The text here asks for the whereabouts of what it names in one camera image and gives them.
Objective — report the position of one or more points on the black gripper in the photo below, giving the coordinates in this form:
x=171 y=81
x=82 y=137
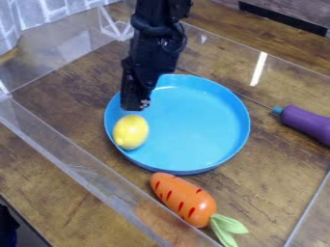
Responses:
x=159 y=40

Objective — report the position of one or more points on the orange toy carrot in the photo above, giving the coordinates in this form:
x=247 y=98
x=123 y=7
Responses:
x=195 y=206

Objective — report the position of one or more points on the clear acrylic enclosure wall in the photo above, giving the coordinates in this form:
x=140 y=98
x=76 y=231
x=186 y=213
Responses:
x=70 y=183

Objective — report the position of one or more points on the purple toy eggplant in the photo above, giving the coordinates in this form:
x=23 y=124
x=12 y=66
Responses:
x=305 y=121

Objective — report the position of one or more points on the blue round tray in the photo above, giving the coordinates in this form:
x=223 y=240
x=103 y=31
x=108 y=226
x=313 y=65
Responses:
x=199 y=126

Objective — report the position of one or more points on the yellow toy lemon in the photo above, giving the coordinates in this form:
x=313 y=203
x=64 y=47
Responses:
x=130 y=132

